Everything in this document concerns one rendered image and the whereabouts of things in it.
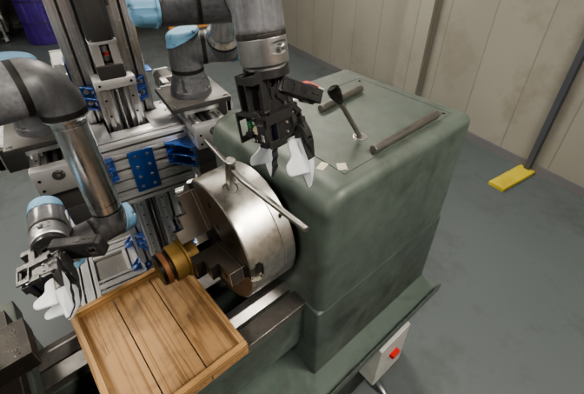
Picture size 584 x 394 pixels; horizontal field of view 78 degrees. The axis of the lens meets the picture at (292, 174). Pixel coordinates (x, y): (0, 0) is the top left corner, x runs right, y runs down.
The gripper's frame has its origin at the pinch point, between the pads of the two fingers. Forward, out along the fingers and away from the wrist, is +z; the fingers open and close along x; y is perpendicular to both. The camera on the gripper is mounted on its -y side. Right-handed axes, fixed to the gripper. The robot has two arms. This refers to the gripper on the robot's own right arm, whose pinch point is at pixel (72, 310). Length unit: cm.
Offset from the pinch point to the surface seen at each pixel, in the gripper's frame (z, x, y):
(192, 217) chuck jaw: -10.7, -3.2, -26.4
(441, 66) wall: -149, -106, -292
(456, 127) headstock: 4, -5, -99
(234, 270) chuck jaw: 5.0, -7.9, -28.5
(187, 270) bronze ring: -2.9, -9.5, -20.1
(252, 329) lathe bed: 5.2, -32.5, -27.2
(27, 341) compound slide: -8.5, -10.6, 13.2
